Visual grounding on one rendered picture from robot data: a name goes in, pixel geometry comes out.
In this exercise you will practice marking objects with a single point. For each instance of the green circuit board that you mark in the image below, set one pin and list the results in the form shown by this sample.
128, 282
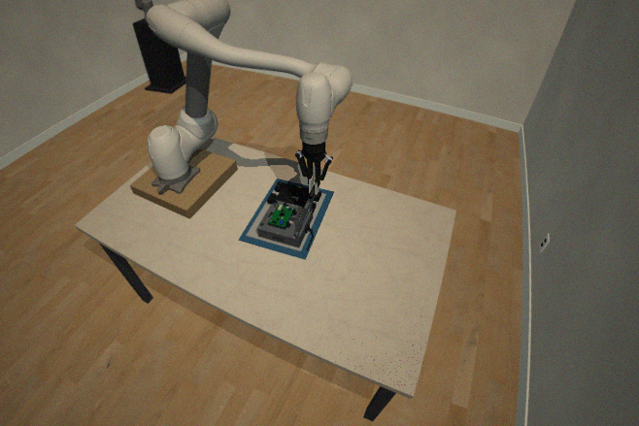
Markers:
281, 215

